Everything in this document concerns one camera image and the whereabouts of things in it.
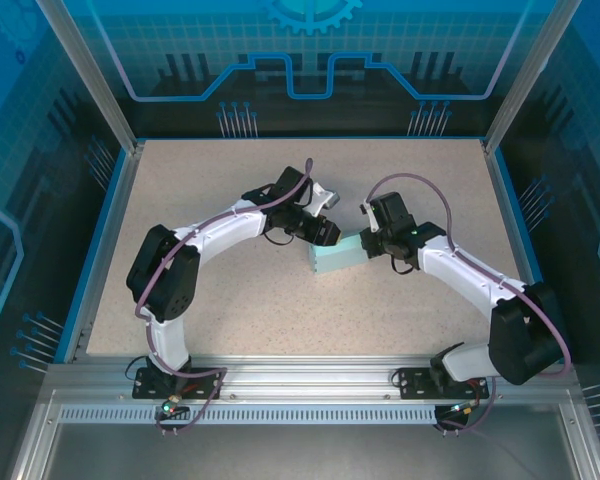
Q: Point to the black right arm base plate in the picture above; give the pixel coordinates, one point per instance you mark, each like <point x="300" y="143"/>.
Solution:
<point x="410" y="385"/>

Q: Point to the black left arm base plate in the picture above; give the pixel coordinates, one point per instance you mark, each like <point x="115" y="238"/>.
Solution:
<point x="141" y="391"/>

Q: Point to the aluminium frame post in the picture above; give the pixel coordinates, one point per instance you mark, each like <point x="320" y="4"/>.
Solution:
<point x="522" y="85"/>
<point x="97" y="85"/>

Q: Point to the small LED connector board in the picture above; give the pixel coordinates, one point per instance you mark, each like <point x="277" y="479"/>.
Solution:
<point x="464" y="407"/>
<point x="172" y="406"/>

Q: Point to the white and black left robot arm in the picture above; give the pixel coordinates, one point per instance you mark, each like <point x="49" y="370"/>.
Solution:
<point x="220" y="227"/>

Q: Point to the aluminium front rail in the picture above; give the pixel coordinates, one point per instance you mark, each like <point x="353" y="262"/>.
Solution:
<point x="305" y="375"/>

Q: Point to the light blue paper box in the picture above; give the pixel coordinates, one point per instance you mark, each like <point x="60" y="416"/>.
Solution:
<point x="342" y="255"/>

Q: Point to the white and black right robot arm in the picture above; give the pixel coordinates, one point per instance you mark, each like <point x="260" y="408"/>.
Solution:
<point x="460" y="265"/>

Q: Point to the metal lower shelf frame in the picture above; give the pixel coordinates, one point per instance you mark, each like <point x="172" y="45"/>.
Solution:
<point x="300" y="455"/>

